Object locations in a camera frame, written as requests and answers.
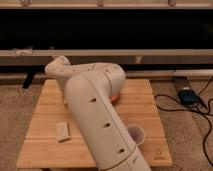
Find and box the white sponge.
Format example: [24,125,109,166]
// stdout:
[56,121,70,142]

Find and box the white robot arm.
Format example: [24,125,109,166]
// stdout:
[45,56,152,171]

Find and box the orange plate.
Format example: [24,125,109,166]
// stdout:
[111,93,120,102]

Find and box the white paper cup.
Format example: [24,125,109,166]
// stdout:
[127,125,145,145]

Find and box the black power adapter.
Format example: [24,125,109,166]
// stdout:
[178,89,199,105]

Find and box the white wooden rail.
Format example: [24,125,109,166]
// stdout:
[0,49,213,66]

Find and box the black cable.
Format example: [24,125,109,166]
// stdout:
[153,76,213,168]

